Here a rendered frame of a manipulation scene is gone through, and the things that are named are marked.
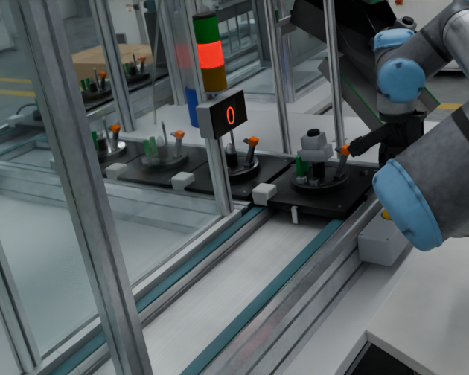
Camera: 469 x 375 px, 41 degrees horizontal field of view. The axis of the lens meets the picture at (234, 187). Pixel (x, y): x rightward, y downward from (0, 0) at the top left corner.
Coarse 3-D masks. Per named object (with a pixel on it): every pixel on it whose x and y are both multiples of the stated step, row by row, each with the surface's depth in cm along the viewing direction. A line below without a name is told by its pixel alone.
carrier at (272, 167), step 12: (228, 144) 161; (228, 156) 161; (240, 156) 168; (264, 156) 171; (228, 168) 158; (240, 168) 160; (252, 168) 159; (264, 168) 163; (276, 168) 162; (288, 168) 164; (240, 180) 158; (252, 180) 157; (264, 180) 156; (240, 192) 152
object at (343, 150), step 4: (336, 148) 143; (340, 148) 143; (344, 148) 141; (340, 152) 142; (344, 152) 141; (348, 152) 141; (344, 156) 142; (340, 160) 143; (344, 160) 142; (340, 164) 143; (344, 164) 144; (340, 168) 144; (336, 172) 145; (340, 172) 144
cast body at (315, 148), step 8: (304, 136) 145; (312, 136) 144; (320, 136) 144; (304, 144) 145; (312, 144) 144; (320, 144) 144; (328, 144) 146; (304, 152) 146; (312, 152) 145; (320, 152) 143; (328, 152) 145; (304, 160) 147; (312, 160) 146; (320, 160) 144
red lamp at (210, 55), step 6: (216, 42) 125; (198, 48) 126; (204, 48) 125; (210, 48) 125; (216, 48) 126; (198, 54) 128; (204, 54) 126; (210, 54) 126; (216, 54) 126; (222, 54) 128; (204, 60) 127; (210, 60) 126; (216, 60) 126; (222, 60) 128; (204, 66) 127; (210, 66) 127; (216, 66) 127
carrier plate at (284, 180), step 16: (288, 176) 156; (352, 176) 150; (368, 176) 149; (288, 192) 148; (336, 192) 144; (352, 192) 143; (288, 208) 143; (304, 208) 140; (320, 208) 138; (336, 208) 136; (352, 208) 138
